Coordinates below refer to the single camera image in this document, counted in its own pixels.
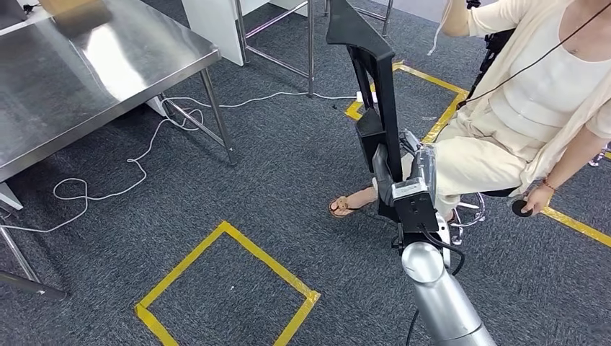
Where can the person's left hand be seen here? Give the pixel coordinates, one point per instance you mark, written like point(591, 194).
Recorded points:
point(542, 198)

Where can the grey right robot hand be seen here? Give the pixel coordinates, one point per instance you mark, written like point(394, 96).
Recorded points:
point(382, 176)

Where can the black round hand controller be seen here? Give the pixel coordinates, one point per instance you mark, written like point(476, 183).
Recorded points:
point(520, 209)

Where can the black licence plate holder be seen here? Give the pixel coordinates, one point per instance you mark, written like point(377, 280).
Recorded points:
point(389, 95)

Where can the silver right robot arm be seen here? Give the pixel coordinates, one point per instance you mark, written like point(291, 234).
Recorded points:
point(439, 301)

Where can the stainless steel workbench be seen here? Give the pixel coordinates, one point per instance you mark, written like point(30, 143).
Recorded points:
point(310, 48)
point(95, 71)

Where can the black swivel chair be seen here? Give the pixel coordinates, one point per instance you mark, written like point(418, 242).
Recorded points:
point(501, 192)

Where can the yellow floor tape square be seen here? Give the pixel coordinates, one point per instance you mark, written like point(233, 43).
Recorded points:
point(577, 228)
point(448, 113)
point(267, 260)

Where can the brown sandal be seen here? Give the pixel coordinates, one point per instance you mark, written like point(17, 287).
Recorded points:
point(340, 208)

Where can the white power strip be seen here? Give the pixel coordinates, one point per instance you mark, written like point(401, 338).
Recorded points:
point(362, 97)

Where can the person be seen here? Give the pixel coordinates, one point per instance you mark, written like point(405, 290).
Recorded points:
point(525, 95)

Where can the white panel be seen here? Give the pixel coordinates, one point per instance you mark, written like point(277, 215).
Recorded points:
point(210, 28)

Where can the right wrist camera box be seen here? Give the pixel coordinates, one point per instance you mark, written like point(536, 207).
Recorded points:
point(413, 210)

